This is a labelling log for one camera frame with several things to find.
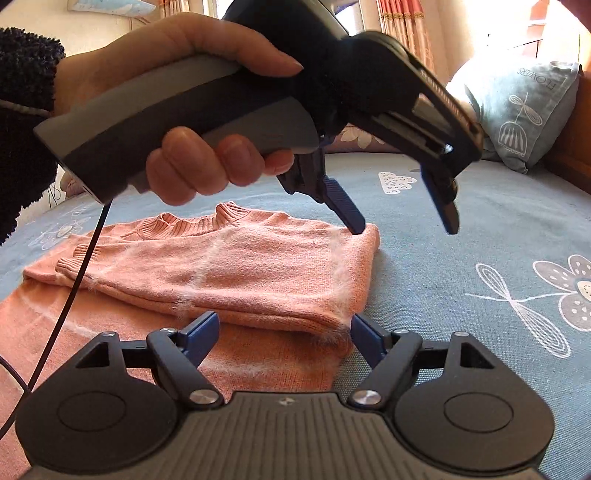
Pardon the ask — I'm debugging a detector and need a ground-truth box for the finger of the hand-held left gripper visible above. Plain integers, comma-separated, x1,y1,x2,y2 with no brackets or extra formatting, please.
419,162,461,236
276,149,366,234

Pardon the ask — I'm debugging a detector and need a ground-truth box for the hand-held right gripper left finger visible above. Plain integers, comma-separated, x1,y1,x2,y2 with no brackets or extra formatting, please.
74,311,225,411

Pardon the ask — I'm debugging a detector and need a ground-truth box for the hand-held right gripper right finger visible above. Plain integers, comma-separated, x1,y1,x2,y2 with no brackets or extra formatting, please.
346,314,498,411

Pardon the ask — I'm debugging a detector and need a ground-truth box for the orange knit sweater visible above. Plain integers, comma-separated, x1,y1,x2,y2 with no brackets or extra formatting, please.
0,202,382,439

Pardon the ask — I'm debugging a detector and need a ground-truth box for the person's left forearm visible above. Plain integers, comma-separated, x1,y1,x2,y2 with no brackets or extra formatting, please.
0,27,65,245

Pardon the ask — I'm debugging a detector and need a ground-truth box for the person's left hand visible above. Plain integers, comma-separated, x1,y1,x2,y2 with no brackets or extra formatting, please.
53,11,304,207

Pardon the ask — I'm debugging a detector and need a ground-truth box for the bed with grey-blue floral sheet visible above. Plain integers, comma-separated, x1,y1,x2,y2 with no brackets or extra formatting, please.
0,150,591,480

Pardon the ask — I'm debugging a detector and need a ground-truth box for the folded pink floral quilt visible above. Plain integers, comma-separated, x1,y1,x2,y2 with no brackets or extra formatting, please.
323,121,416,154

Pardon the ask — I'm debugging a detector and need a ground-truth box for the plump grey-green printed pillow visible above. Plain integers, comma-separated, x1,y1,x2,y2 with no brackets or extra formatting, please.
445,60,583,174

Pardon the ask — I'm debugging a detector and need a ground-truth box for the wooden headboard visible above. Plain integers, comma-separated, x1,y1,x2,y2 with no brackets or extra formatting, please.
545,92,591,195

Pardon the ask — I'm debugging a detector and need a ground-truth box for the white wall air conditioner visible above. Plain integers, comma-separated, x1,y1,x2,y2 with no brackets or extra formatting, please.
67,0,158,17

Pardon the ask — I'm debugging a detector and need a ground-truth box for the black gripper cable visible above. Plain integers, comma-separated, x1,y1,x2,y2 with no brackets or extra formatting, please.
0,198,114,439

